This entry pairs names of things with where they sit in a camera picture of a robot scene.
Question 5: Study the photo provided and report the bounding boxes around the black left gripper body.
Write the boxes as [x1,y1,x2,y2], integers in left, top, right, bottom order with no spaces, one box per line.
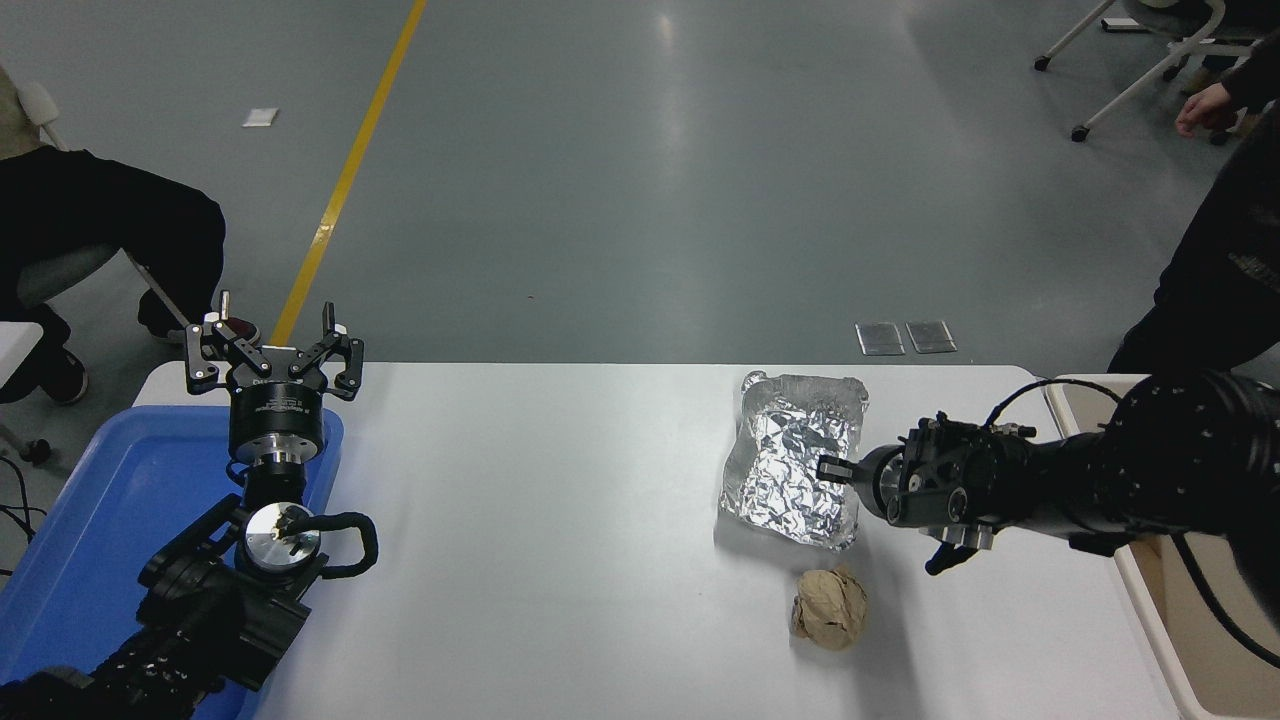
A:
[229,346,330,463]

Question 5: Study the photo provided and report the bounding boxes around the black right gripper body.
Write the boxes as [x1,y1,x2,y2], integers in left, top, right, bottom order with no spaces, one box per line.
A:
[855,443,913,525]

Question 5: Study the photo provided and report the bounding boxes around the silver foil tray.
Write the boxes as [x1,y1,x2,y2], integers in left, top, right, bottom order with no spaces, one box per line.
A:
[718,370,869,553]

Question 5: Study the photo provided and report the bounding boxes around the standing person's right hand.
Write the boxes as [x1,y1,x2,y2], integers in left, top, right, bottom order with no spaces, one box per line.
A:
[1176,82,1242,138]

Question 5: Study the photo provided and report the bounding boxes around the crumpled tan paper ball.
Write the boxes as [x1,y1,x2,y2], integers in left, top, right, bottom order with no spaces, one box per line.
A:
[790,565,869,653]

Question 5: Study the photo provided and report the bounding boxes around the white flat board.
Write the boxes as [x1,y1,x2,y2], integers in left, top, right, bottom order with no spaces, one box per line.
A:
[0,322,46,391]

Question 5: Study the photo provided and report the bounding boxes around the blue plastic tray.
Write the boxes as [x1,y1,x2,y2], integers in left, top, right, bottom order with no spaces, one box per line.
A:
[0,405,344,720]

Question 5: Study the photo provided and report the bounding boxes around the large pale bin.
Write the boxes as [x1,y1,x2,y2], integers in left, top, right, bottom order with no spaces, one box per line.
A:
[1043,372,1280,720]

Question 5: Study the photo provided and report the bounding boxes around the white wheeled chair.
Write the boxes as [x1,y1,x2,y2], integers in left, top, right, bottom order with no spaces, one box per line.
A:
[1035,0,1263,143]

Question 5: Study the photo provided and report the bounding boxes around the standing person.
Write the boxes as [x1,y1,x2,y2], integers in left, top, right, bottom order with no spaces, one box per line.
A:
[1108,28,1280,377]

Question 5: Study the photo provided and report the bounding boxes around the black floor cable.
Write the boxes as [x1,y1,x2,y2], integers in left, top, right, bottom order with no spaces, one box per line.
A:
[0,455,48,581]

